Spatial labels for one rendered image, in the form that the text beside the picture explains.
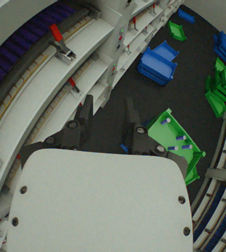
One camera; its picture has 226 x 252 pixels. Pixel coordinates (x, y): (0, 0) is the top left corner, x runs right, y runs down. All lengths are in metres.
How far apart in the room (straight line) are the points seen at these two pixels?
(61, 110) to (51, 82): 0.19
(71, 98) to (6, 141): 0.26
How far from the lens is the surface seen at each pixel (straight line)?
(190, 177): 1.29
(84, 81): 0.47
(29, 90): 0.28
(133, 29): 0.67
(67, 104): 0.45
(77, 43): 0.32
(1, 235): 0.71
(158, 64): 1.24
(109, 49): 0.45
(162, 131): 0.64
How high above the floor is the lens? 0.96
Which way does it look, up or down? 79 degrees down
